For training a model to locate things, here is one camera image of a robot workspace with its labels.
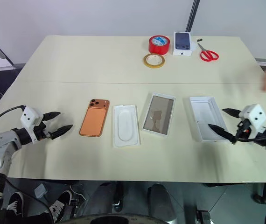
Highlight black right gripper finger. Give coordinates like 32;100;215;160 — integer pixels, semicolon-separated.
208;124;238;145
222;108;241;118

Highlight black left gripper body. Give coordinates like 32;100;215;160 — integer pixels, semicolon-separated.
33;119;52;141

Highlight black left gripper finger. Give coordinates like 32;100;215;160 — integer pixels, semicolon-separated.
49;124;74;140
42;112;62;122

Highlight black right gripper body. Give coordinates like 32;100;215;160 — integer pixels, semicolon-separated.
236;117;252;139

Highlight white open box base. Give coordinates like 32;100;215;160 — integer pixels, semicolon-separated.
189;96;230;142

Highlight white box lid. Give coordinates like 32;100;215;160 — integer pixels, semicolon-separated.
141;91;176;137

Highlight smartphone retail box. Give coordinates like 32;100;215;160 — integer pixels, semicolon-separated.
172;31;193;57

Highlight orange smartphone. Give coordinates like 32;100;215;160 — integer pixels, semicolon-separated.
78;98;111;138

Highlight white power adapter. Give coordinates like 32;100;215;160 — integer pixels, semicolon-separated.
34;183;48;198

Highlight black side desk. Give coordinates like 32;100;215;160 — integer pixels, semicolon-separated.
0;62;27;124

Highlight white moulded tray insert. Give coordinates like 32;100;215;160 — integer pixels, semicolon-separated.
112;105;141;148

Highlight grey table leg foot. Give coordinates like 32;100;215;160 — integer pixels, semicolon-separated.
251;183;266;204

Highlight black white sneaker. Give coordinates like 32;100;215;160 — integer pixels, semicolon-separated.
5;191;28;220
49;189;73;223

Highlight red tape roll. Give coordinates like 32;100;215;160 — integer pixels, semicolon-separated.
148;35;170;56

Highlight yellow tape roll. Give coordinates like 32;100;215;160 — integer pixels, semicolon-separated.
143;53;166;69

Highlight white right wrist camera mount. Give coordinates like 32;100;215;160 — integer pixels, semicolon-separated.
238;104;266;135

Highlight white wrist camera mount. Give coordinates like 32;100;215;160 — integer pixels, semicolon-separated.
20;106;43;141
238;104;266;135

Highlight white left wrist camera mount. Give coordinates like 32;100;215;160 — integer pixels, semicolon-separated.
20;106;43;141

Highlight red handled scissors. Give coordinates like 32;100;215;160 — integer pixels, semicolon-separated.
197;42;219;63

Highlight black wall rail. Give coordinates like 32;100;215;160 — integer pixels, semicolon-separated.
185;0;199;33

